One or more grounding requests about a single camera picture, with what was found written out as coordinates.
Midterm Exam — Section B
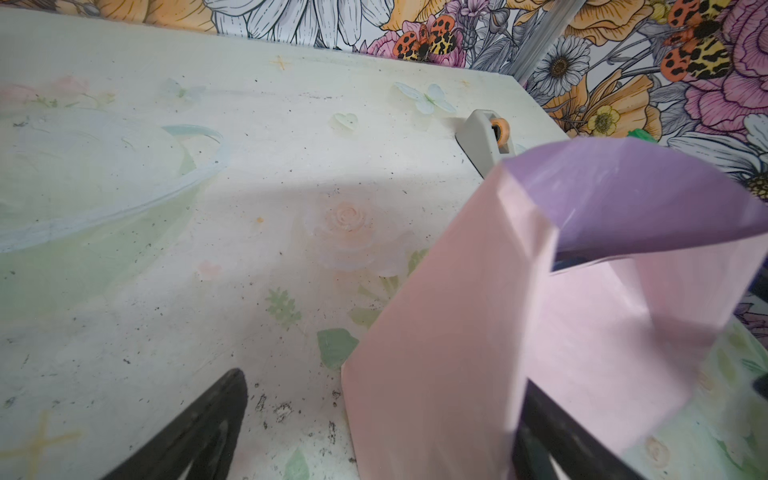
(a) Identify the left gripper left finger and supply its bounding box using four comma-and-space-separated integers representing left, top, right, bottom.
105, 368, 248, 479

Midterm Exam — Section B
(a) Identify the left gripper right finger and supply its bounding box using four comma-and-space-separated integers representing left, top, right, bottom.
510, 381, 642, 480

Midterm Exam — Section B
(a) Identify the purple wrapping paper sheet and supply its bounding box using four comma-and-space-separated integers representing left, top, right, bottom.
341, 138, 767, 479

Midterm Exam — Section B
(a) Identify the dark blue gift box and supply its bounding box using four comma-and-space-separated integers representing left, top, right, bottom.
551, 252, 604, 272

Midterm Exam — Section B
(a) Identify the grey tape dispenser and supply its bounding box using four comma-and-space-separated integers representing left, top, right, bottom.
455, 109, 517, 178

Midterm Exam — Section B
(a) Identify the white bottle green cap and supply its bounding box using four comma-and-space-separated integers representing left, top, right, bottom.
627, 129, 658, 143

